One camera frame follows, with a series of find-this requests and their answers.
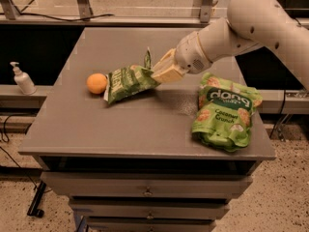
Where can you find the grey drawer cabinet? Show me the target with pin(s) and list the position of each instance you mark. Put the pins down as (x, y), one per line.
(134, 166)

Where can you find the orange fruit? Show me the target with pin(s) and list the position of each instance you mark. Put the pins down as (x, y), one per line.
(96, 83)

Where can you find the green coconut crunch bag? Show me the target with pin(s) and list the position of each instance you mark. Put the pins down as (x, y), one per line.
(225, 108)

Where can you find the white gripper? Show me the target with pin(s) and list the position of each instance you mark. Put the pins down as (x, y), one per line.
(189, 56)

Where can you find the green jalapeno chip bag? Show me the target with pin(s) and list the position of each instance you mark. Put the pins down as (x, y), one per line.
(131, 80)

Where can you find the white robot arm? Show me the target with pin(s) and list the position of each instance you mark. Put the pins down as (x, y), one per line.
(248, 23)

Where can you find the white pump bottle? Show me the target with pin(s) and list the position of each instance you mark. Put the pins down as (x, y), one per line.
(23, 80)

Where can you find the metal window frame rail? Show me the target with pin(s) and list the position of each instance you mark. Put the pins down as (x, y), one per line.
(129, 11)

